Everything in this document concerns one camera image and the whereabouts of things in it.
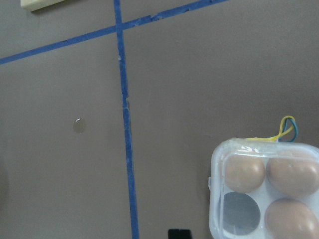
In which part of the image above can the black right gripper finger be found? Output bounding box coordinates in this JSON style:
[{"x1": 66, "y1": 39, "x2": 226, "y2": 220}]
[{"x1": 167, "y1": 229, "x2": 192, "y2": 239}]

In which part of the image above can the clear plastic egg box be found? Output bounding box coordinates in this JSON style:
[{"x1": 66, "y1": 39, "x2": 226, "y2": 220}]
[{"x1": 208, "y1": 138, "x2": 319, "y2": 239}]

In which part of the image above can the brown egg from bowl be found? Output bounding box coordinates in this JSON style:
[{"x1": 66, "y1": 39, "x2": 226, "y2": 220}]
[{"x1": 265, "y1": 199, "x2": 319, "y2": 239}]

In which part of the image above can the brown egg in box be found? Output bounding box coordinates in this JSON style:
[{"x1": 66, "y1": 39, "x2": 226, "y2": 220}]
[
  {"x1": 224, "y1": 155, "x2": 266, "y2": 193},
  {"x1": 267, "y1": 149, "x2": 319, "y2": 198}
]

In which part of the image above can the bamboo cutting board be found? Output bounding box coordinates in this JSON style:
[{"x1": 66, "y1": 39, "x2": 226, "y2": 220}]
[{"x1": 20, "y1": 0, "x2": 64, "y2": 12}]

